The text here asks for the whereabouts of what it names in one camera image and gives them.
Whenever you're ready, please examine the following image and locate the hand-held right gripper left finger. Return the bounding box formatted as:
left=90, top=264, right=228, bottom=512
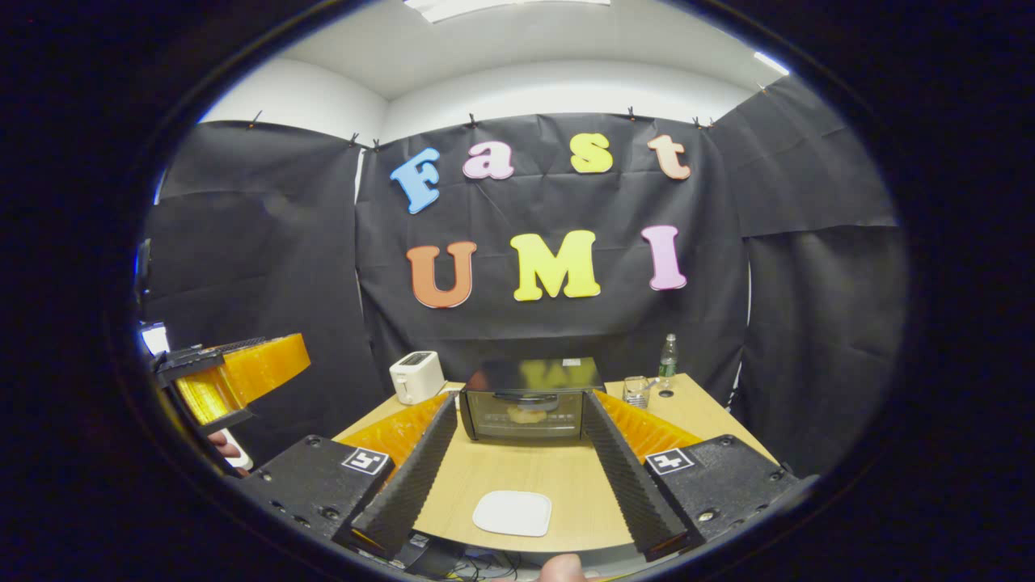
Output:
left=239, top=394, right=459, bottom=560

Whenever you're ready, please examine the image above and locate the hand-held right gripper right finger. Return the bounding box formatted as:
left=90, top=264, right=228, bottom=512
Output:
left=582, top=390, right=801, bottom=563

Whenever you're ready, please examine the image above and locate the black electric oven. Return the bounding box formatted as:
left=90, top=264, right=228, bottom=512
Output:
left=458, top=357, right=607, bottom=443

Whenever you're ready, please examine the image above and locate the clear utensil holder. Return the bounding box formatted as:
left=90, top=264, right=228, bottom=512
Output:
left=623, top=375, right=660, bottom=409

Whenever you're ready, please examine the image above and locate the white toaster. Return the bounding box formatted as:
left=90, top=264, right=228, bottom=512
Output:
left=389, top=351, right=446, bottom=406

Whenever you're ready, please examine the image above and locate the white square plate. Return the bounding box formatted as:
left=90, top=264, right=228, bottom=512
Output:
left=472, top=490, right=553, bottom=538

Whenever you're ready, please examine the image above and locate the row of black cloth clips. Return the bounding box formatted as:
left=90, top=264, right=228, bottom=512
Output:
left=247, top=81, right=769, bottom=151

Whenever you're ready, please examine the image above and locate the large ceiling light panel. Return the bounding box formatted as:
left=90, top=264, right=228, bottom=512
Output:
left=404, top=0, right=611, bottom=23

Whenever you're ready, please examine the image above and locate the bundle of black cables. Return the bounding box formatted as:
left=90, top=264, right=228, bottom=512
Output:
left=441, top=550, right=528, bottom=581

